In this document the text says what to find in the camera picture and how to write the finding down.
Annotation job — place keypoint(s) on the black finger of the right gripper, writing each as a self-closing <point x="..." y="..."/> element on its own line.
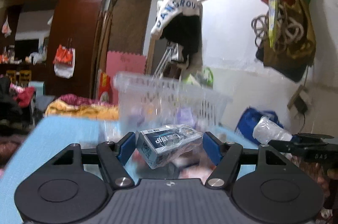
<point x="283" y="146"/>

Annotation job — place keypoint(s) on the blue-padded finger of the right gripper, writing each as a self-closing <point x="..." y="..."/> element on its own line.
<point x="295" y="138"/>

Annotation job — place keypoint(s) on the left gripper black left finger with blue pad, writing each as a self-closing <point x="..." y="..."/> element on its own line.
<point x="113" y="157"/>

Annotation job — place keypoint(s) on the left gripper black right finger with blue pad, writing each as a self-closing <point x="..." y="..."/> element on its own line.
<point x="225" y="157"/>

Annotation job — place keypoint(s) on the dark box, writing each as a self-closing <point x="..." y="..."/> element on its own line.
<point x="161" y="145"/>

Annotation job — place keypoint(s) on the blue shopping bag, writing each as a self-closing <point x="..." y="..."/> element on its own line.
<point x="250" y="118"/>

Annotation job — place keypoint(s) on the white power adapter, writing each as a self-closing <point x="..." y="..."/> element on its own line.
<point x="300" y="102"/>

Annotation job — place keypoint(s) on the orange yellow blanket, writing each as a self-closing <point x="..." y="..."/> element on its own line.
<point x="94" y="112"/>

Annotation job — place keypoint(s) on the red orange printed bag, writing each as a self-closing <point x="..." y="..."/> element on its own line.
<point x="103" y="86"/>

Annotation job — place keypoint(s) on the white plastic lattice basket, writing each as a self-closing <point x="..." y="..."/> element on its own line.
<point x="147" y="103"/>

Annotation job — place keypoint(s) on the magenta floral quilt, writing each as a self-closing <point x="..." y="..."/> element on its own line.
<point x="75" y="100"/>

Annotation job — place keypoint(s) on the green white shopping bag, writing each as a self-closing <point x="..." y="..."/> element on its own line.
<point x="202" y="78"/>

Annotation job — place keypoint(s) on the brown hanging bag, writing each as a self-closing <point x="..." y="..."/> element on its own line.
<point x="295" y="47"/>

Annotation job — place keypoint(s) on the pink foam mat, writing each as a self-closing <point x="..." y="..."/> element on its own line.
<point x="119" y="62"/>

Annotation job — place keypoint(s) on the teal box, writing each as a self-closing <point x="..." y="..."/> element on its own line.
<point x="39" y="87"/>

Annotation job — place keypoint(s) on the red and white plastic bag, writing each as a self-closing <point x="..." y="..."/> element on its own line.
<point x="64" y="62"/>

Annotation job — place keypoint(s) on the metal crutches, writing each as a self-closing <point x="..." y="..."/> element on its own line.
<point x="172" y="56"/>

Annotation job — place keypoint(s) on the brown wooden board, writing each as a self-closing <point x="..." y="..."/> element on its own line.
<point x="128" y="26"/>

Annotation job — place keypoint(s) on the white DANGROUS tote bag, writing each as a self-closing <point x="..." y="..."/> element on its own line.
<point x="179" y="22"/>

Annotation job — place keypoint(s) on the dark red wooden wardrobe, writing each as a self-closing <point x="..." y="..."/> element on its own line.
<point x="74" y="24"/>

